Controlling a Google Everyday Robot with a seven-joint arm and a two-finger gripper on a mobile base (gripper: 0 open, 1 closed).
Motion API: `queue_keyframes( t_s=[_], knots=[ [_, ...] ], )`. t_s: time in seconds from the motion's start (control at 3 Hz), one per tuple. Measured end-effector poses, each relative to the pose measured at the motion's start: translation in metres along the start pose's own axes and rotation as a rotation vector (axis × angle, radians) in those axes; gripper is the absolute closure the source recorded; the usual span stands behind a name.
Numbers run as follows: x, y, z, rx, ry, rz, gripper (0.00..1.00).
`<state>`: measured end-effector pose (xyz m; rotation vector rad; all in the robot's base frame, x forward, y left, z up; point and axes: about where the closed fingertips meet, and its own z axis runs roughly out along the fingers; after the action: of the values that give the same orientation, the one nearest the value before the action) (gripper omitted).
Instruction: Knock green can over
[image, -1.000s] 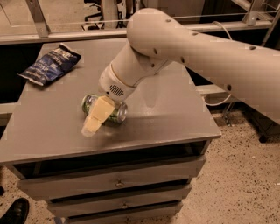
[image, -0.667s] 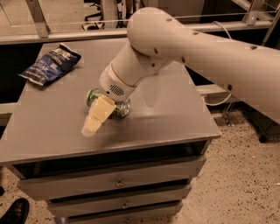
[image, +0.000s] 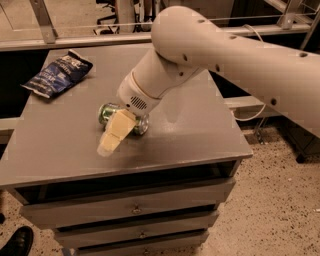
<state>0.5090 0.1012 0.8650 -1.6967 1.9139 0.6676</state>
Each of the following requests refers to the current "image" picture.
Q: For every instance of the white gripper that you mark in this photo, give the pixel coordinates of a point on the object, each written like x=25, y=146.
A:
x=133, y=94

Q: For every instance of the green soda can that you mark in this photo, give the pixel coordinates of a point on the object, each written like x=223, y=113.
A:
x=108, y=109

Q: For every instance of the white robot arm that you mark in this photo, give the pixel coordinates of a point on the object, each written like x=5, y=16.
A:
x=184, y=42

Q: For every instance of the blue chip bag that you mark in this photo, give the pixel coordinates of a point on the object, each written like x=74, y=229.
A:
x=61, y=74

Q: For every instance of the grey drawer cabinet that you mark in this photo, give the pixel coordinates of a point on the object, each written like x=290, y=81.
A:
x=52, y=155

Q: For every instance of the black office chair base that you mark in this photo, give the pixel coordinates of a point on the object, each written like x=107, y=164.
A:
x=128, y=16

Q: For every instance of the top grey drawer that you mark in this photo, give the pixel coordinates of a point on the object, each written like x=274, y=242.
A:
x=127, y=204

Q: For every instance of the grey drawer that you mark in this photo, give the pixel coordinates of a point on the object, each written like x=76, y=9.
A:
x=137, y=229
x=127, y=204
x=147, y=246

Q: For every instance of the middle grey drawer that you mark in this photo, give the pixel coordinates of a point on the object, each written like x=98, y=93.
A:
x=137, y=229

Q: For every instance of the bottom grey drawer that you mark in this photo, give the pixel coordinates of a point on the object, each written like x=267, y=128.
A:
x=147, y=246

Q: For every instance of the black shoe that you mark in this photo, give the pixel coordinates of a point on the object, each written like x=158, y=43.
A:
x=20, y=243

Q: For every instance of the metal frame rail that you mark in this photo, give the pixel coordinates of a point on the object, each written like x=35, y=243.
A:
x=136, y=38

